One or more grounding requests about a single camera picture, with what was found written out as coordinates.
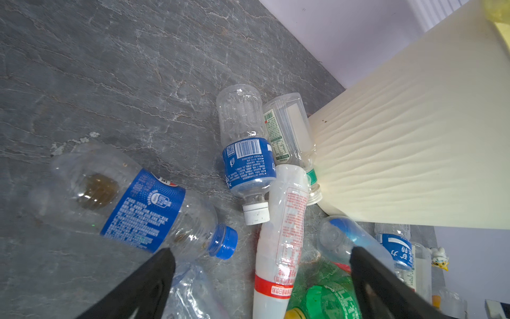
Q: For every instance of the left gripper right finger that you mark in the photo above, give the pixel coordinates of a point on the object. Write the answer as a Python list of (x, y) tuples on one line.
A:
[(380, 294)]

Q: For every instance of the long white wire basket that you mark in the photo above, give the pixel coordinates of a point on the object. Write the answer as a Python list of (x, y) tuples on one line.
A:
[(430, 13)]

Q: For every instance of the yellow plastic bin liner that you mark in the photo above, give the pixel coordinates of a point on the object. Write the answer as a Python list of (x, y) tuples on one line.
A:
[(497, 11)]

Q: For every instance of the clear bottle blue tint red cap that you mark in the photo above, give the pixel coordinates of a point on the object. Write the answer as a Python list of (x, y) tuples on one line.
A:
[(338, 235)]

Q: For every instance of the small bottle orange label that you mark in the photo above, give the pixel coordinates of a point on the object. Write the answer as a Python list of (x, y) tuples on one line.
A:
[(449, 303)]

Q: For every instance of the clear bottle green collar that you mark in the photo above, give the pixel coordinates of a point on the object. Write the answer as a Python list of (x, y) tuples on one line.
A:
[(290, 136)]

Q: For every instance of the clear bottle blue label white cap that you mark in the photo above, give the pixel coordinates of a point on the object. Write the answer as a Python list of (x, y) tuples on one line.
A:
[(247, 154)]

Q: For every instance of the cream plastic waste bin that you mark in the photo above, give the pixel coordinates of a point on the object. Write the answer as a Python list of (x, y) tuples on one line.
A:
[(423, 140)]

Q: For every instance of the upper green soda bottle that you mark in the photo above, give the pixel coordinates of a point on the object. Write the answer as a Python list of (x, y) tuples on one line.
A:
[(323, 290)]

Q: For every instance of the small yellow white toy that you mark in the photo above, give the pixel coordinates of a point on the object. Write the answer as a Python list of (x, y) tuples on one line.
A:
[(439, 258)]

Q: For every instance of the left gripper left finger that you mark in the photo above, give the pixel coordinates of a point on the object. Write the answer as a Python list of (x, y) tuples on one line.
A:
[(141, 295)]

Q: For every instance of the crushed clear bottle white cap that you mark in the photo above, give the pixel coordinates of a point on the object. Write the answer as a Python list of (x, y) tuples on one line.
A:
[(192, 295)]

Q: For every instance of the blue label water bottle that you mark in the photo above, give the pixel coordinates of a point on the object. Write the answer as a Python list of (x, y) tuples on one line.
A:
[(396, 239)]

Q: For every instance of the white bottle red cap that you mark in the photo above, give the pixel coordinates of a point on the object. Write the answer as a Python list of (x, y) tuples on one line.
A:
[(280, 241)]

